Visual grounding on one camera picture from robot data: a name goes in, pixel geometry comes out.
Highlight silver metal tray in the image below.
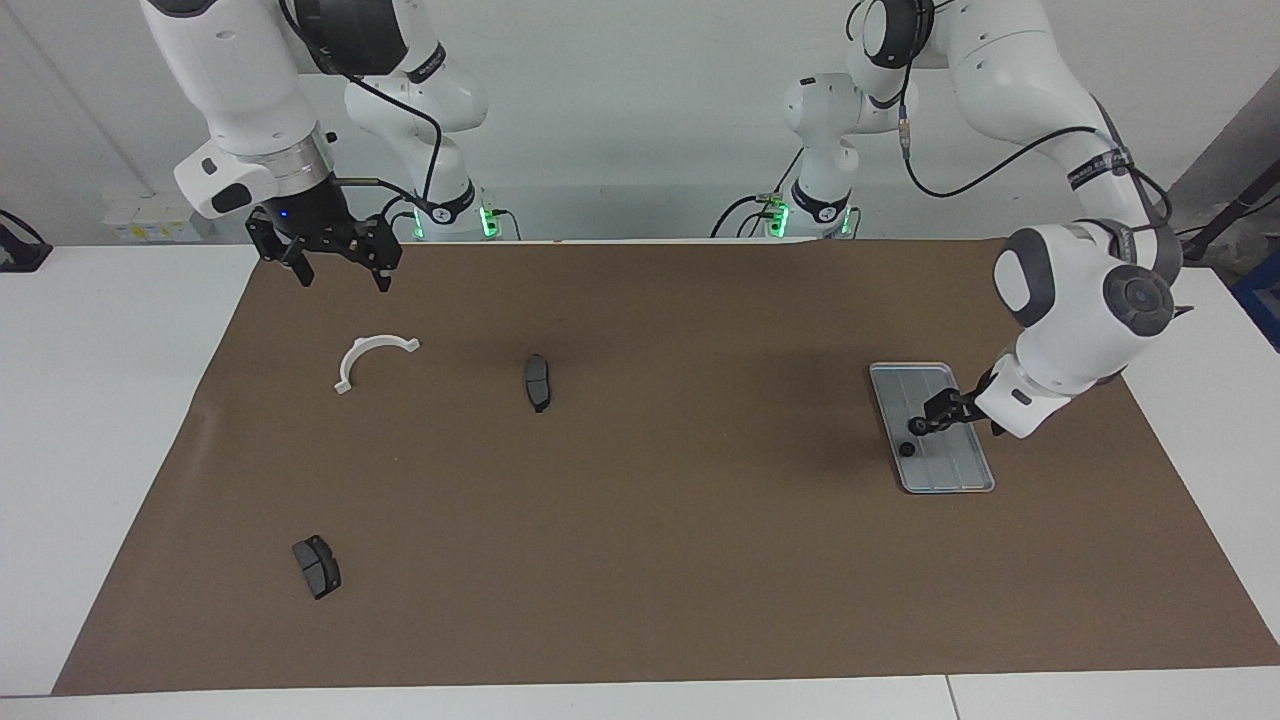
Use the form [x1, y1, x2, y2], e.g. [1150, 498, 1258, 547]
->
[868, 362, 997, 495]

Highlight white cardboard box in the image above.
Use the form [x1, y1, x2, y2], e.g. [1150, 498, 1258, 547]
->
[103, 193, 216, 243]

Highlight black clamp device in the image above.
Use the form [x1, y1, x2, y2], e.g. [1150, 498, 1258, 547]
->
[0, 208, 53, 273]

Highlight short dark brake pad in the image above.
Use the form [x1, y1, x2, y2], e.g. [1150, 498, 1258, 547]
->
[291, 535, 343, 601]

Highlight blue crate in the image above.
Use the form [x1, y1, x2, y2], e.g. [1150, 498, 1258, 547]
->
[1232, 250, 1280, 353]

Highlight brown paper table mat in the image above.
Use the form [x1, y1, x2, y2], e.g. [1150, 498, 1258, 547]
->
[52, 237, 1280, 698]

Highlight black tripod stand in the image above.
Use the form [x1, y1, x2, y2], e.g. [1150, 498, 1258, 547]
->
[1175, 165, 1280, 266]

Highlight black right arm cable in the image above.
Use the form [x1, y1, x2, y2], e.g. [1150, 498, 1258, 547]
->
[280, 0, 446, 226]

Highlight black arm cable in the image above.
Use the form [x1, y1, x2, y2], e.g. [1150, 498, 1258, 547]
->
[848, 0, 1176, 231]
[280, 0, 446, 226]

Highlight white curved plastic bracket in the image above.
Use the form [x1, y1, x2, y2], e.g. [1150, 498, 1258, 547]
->
[333, 335, 422, 395]

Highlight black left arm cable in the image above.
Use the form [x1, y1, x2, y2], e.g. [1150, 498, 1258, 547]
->
[848, 0, 1176, 231]

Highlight black left base cables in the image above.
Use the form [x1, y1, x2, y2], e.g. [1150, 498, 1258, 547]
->
[712, 150, 801, 239]

